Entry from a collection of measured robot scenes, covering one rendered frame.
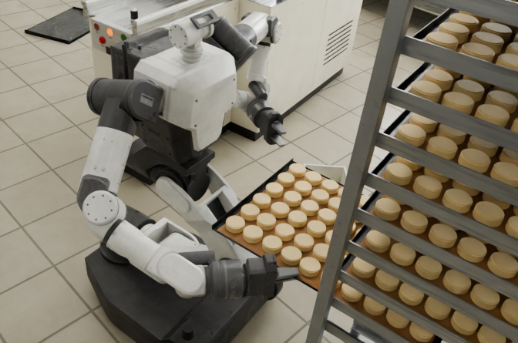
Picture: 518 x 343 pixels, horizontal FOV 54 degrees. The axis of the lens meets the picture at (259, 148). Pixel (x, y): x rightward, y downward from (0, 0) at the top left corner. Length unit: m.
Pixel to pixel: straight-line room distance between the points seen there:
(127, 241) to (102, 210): 0.09
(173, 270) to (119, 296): 0.84
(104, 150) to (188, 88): 0.27
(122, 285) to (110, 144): 0.89
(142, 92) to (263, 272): 0.51
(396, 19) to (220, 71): 0.70
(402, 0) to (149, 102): 0.70
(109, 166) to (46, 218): 1.38
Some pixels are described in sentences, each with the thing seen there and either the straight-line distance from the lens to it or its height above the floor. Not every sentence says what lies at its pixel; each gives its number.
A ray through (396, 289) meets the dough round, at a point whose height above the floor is 0.86.
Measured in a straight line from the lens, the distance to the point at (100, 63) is 2.50.
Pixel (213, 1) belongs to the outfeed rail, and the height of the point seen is 0.86.
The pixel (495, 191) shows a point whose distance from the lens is 0.91.
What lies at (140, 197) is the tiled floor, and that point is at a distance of 2.63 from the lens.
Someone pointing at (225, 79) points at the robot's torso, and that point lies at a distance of 1.42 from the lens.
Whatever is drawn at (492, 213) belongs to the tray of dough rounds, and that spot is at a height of 1.15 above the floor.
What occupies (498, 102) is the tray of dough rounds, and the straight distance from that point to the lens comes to 0.95.
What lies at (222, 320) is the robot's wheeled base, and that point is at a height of 0.19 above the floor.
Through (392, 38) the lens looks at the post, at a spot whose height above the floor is 1.43.
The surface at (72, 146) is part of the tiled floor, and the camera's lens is 3.03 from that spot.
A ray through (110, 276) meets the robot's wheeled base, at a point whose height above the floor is 0.17.
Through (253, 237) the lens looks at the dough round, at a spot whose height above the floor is 0.79.
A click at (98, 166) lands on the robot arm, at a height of 0.97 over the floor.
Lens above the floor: 1.72
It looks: 35 degrees down
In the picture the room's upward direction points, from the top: 7 degrees clockwise
